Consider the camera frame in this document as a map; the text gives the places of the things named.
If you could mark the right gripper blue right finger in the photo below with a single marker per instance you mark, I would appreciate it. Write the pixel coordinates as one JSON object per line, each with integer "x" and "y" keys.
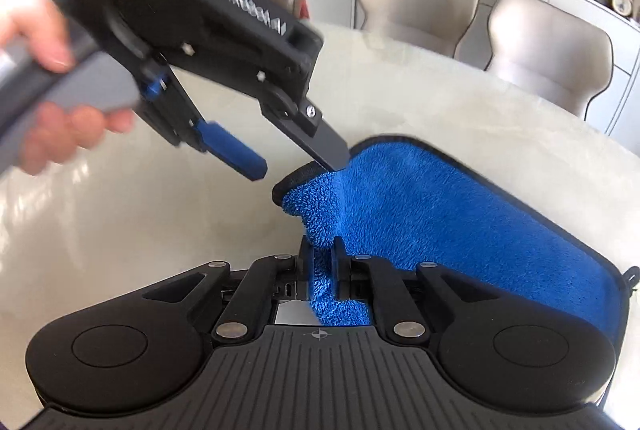
{"x": 340, "y": 270}

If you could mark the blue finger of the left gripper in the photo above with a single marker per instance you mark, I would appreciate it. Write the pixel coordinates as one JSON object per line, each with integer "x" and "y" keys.
{"x": 323, "y": 144}
{"x": 230, "y": 150}

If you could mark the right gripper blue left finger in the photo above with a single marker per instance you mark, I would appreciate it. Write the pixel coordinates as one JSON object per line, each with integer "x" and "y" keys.
{"x": 305, "y": 269}

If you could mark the grey and blue microfibre towel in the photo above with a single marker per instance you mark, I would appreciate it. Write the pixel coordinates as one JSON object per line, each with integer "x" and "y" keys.
{"x": 405, "y": 200}

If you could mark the person's left hand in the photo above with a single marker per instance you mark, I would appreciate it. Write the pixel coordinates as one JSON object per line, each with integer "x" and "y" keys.
{"x": 57, "y": 134}

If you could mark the beige chair near left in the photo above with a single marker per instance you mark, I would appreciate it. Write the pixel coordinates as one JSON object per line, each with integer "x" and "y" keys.
{"x": 436, "y": 25}

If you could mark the small round alarm clock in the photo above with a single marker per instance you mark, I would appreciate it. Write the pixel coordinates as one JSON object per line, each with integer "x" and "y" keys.
{"x": 623, "y": 7}

